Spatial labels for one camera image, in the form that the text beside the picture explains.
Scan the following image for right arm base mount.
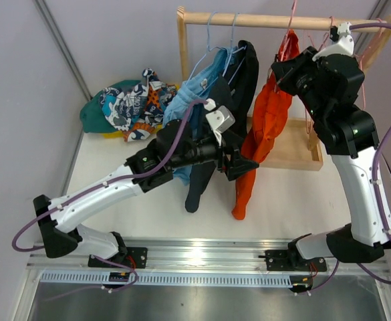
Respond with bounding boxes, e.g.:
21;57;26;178
258;249;328;272

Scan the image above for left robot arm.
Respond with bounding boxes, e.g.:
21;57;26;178
33;120;259;268

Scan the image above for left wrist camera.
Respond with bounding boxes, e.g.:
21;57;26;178
204;98;235;147

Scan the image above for dark navy shorts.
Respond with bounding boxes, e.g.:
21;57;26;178
184;40;259;213

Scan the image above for blue hanger navy shorts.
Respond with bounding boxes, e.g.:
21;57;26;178
218;13;241;77

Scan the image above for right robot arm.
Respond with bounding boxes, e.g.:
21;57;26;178
271;47;391;270

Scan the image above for patterned colourful shorts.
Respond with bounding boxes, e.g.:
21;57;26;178
100;68;179;142

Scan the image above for blue hanger light shorts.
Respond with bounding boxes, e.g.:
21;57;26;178
187;11;217;81

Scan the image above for pink hanger orange shorts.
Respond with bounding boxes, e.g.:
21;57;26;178
269;0;299;94

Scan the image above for slotted cable duct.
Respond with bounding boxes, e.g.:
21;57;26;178
40;270;293;288

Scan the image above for pink hanger patterned shorts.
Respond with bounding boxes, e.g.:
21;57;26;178
303;16;336;134

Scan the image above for aluminium rail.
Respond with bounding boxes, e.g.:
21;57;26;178
26;238;391;277

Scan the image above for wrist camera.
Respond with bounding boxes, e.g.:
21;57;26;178
204;98;235;147
312;21;354;62

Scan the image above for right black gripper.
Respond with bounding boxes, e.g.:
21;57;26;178
273;46;330;124

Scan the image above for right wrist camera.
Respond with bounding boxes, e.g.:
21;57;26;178
312;21;354;62

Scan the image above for dark green shorts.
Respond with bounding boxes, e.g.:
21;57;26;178
80;80;140;134

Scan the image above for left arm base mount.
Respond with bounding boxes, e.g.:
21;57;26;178
88;247;148;269

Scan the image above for wooden clothes rack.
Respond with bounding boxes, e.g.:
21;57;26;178
176;5;391;171

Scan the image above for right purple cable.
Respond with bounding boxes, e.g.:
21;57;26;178
310;20;391;295

